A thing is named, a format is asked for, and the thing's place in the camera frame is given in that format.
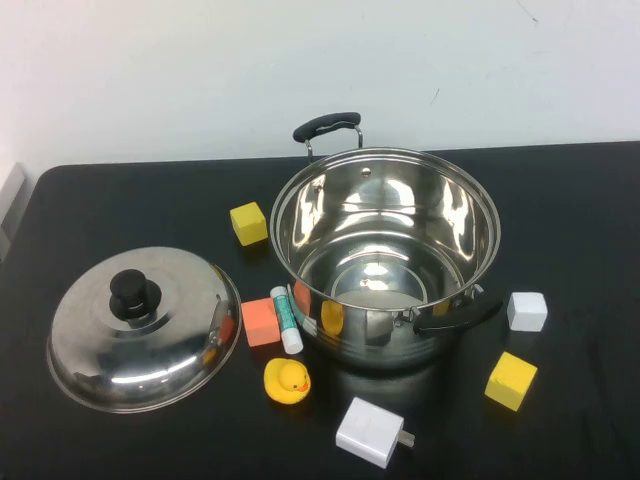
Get yellow rubber duck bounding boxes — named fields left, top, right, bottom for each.
left=263, top=357, right=312, bottom=403

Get steel lid with black knob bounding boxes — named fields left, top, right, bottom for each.
left=46, top=245, right=244, bottom=415

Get white green glue stick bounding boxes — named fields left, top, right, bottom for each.
left=269, top=285, right=305, bottom=355

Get orange foam cube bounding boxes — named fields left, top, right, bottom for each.
left=240, top=297, right=282, bottom=349

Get white foam cube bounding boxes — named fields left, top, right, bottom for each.
left=506, top=291, right=549, bottom=333

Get yellow foam cube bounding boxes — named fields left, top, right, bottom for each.
left=229, top=201, right=268, bottom=247
left=484, top=351, right=539, bottom=413

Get stainless steel pot black handles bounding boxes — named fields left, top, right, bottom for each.
left=269, top=111, right=505, bottom=373

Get white charger plug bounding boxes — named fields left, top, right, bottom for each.
left=335, top=396, right=417, bottom=470

